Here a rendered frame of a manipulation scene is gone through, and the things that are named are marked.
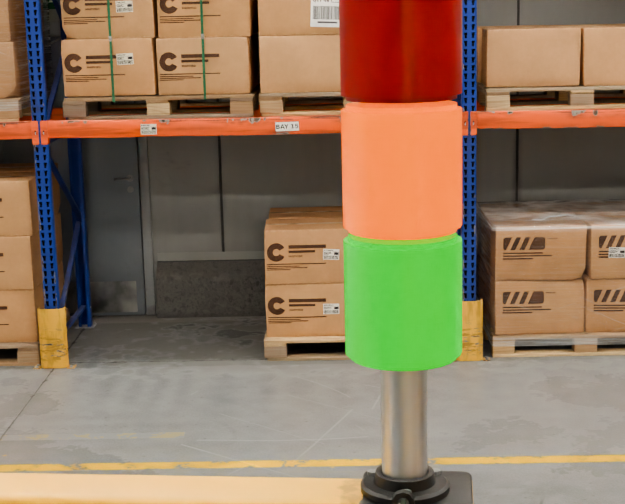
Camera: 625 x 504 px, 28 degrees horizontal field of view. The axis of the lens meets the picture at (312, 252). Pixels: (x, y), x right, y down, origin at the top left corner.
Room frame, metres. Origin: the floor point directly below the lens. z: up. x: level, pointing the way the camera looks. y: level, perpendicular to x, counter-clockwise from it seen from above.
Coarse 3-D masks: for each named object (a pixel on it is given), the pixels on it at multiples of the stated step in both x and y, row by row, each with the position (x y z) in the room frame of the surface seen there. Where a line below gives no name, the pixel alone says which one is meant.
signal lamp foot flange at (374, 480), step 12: (432, 468) 0.52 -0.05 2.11; (372, 480) 0.52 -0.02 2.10; (384, 480) 0.51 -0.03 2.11; (396, 480) 0.51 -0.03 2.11; (408, 480) 0.51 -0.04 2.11; (420, 480) 0.51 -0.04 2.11; (432, 480) 0.51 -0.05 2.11; (444, 480) 0.52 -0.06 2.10; (372, 492) 0.51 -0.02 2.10; (384, 492) 0.51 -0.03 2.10; (420, 492) 0.51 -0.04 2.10; (432, 492) 0.51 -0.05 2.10; (444, 492) 0.51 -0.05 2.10
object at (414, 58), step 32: (352, 0) 0.50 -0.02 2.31; (384, 0) 0.50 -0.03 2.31; (416, 0) 0.49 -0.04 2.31; (448, 0) 0.50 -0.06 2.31; (352, 32) 0.50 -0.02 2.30; (384, 32) 0.50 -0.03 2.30; (416, 32) 0.49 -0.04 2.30; (448, 32) 0.50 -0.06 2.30; (352, 64) 0.51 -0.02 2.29; (384, 64) 0.50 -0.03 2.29; (416, 64) 0.49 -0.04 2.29; (448, 64) 0.50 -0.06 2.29; (352, 96) 0.51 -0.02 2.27; (384, 96) 0.50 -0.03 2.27; (416, 96) 0.49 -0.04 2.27; (448, 96) 0.51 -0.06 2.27
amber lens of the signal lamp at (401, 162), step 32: (352, 128) 0.51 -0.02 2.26; (384, 128) 0.50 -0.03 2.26; (416, 128) 0.49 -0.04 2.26; (448, 128) 0.50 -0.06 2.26; (352, 160) 0.51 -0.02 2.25; (384, 160) 0.50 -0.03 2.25; (416, 160) 0.49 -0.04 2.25; (448, 160) 0.50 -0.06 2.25; (352, 192) 0.51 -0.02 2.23; (384, 192) 0.50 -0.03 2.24; (416, 192) 0.49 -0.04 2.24; (448, 192) 0.50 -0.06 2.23; (352, 224) 0.51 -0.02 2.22; (384, 224) 0.50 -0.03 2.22; (416, 224) 0.49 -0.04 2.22; (448, 224) 0.50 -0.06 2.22
